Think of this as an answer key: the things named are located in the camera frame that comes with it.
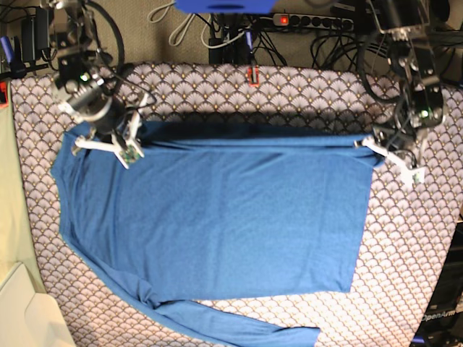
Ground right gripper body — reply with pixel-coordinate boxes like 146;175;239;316
90;103;125;143

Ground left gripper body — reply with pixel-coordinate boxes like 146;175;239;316
378;124;417;159

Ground blue long-sleeve T-shirt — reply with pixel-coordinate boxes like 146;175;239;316
51;121;378;346

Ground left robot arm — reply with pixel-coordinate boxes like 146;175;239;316
357;1;446;154

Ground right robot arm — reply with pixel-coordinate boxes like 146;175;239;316
40;1;125;142

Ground patterned fan-print tablecloth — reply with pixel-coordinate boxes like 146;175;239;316
11;64;462;346

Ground black power adapter brick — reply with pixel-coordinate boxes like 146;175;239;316
20;7;52;63

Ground blue box at top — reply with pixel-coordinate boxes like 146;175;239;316
175;0;276;14

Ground red table clamp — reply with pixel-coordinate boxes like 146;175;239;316
245;66;260;87

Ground white power strip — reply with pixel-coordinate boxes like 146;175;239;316
272;13;354;31

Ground black OpenArm case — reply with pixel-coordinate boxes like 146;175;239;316
410;221;462;346

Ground white plastic bin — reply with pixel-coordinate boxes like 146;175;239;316
0;261;77;347

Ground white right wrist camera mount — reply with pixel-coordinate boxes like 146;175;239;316
72;94;148;168

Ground white looped cable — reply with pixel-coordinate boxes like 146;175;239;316
148;0;196;47

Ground blue clamp handle left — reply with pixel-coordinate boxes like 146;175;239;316
1;36;14;64

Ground blue clamp handle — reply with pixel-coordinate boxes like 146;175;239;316
1;36;14;64
245;30;253;55

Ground blue centre clamp handle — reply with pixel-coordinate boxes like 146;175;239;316
245;30;253;55

